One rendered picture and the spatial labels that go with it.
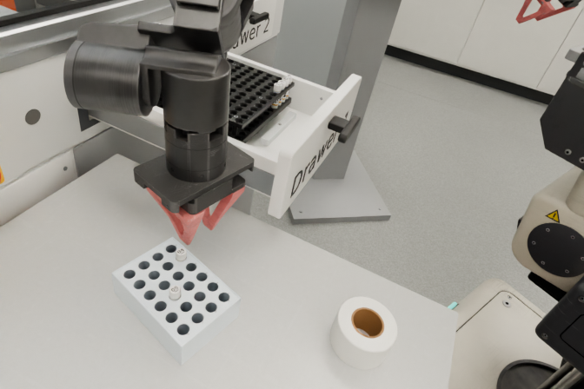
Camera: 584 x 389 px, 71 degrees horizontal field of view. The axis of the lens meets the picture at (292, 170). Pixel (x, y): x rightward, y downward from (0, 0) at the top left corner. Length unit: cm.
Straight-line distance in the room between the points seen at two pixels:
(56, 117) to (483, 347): 111
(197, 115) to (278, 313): 28
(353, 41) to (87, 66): 131
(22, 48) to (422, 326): 60
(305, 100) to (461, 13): 286
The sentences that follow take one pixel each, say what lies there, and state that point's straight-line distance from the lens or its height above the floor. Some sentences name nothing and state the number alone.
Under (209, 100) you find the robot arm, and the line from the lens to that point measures 34.
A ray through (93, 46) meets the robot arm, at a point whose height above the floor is 106.
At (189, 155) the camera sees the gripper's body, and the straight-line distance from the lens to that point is 37.
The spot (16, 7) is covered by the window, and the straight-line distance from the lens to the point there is 61.
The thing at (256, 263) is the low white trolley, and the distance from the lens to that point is 57.
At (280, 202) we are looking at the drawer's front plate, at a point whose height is 85.
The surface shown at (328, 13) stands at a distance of 234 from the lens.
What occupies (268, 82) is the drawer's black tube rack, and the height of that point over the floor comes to 90.
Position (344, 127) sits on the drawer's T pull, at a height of 91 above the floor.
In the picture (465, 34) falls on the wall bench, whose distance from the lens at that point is 357.
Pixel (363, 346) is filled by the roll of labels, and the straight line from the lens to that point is 49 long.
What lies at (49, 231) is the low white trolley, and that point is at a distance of 63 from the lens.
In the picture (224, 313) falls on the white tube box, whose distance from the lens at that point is 48.
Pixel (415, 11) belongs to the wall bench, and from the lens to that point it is 356.
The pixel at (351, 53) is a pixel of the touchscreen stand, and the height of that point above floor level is 66.
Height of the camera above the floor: 120
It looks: 37 degrees down
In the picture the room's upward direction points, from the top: 12 degrees clockwise
